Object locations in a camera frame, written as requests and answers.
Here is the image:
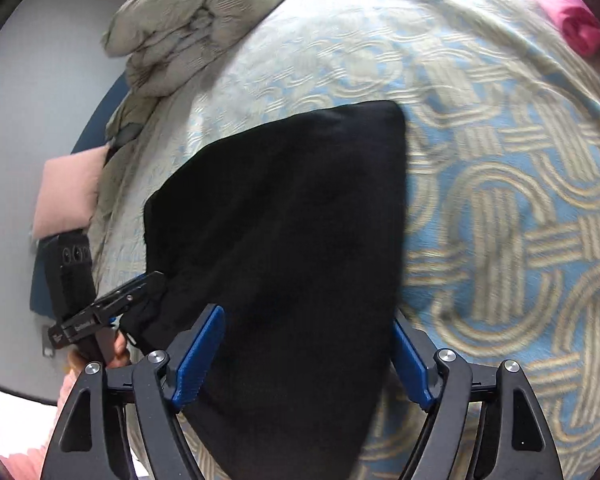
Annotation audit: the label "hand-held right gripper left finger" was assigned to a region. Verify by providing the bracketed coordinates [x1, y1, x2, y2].
[41, 304, 227, 480]

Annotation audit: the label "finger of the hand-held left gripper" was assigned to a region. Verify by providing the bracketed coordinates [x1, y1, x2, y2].
[93, 270, 169, 320]

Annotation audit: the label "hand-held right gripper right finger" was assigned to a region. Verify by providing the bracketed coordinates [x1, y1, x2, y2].
[391, 319, 565, 480]

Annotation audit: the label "black pants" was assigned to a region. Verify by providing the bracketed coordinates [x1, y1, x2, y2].
[143, 100, 411, 480]

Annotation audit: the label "person's left hand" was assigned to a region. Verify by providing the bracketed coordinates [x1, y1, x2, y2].
[66, 331, 132, 372]

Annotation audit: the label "pink pillow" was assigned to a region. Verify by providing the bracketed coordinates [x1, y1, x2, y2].
[32, 145, 110, 240]

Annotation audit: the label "person's pink clothing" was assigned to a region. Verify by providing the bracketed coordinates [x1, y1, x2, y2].
[0, 370, 81, 480]

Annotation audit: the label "blue patterned bedspread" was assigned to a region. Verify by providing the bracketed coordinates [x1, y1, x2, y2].
[87, 0, 600, 480]

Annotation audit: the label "beige crumpled comforter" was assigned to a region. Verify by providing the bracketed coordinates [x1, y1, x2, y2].
[102, 0, 301, 146]

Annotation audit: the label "pink folded cloth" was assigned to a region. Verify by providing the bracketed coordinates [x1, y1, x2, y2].
[527, 0, 600, 57]

